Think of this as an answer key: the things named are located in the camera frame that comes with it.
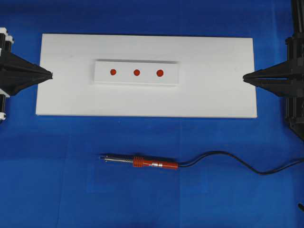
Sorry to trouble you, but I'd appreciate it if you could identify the blue table cloth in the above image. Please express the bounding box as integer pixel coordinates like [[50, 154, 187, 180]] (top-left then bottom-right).
[[0, 0, 304, 228]]

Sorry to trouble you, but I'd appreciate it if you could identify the black soldering iron cable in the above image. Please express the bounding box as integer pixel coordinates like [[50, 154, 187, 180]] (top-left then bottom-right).
[[177, 151, 304, 176]]

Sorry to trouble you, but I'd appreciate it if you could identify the red handled soldering iron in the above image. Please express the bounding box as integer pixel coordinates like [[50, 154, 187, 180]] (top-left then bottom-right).
[[99, 155, 179, 170]]

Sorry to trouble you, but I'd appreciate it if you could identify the small raised white plate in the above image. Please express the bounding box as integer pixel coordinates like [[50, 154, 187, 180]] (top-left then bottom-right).
[[94, 59, 180, 86]]

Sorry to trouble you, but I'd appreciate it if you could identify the large white base board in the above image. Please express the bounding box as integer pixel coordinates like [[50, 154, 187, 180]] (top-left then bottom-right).
[[36, 34, 257, 118]]

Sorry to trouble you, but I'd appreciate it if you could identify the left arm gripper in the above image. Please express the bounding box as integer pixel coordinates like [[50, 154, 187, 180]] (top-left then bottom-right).
[[0, 27, 53, 122]]

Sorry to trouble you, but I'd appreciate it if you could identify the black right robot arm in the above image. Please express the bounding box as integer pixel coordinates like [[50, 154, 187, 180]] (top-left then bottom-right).
[[243, 0, 304, 131]]

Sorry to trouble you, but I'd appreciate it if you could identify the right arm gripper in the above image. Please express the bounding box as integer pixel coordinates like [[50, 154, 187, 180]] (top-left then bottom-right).
[[244, 35, 304, 129]]

